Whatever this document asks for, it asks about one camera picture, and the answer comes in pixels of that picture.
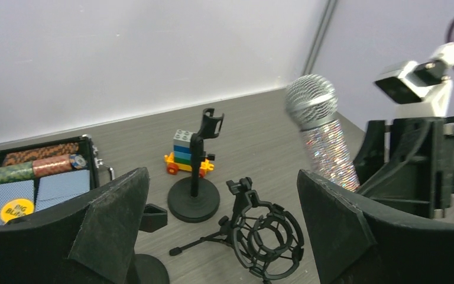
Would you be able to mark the glitter condenser microphone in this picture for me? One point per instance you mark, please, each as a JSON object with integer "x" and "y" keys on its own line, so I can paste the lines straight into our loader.
{"x": 311, "y": 103}

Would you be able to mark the black microphone stand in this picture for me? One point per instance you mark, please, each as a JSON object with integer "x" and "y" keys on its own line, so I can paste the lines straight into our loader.
{"x": 195, "y": 199}
{"x": 144, "y": 266}

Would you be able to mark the black tripod stand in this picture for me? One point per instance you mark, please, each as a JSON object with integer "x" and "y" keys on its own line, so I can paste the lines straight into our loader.
{"x": 266, "y": 238}

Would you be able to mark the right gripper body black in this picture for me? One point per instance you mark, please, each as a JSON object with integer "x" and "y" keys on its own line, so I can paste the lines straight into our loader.
{"x": 407, "y": 165}

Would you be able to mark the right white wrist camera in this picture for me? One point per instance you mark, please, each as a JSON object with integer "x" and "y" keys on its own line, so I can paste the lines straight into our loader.
{"x": 420, "y": 89}

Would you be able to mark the colourful toy brick car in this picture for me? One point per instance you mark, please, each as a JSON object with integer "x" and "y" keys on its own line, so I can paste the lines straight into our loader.
{"x": 180, "y": 158}

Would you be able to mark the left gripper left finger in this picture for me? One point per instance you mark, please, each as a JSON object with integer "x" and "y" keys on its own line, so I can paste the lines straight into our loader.
{"x": 87, "y": 239}

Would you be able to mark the black poker chip case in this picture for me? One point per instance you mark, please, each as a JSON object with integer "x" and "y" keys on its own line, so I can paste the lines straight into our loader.
{"x": 41, "y": 175}

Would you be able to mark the black front microphone stand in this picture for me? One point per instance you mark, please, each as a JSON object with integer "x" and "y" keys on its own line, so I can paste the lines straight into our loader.
{"x": 144, "y": 266}

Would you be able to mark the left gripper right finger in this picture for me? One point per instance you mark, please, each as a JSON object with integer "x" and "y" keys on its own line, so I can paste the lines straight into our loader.
{"x": 357, "y": 240}

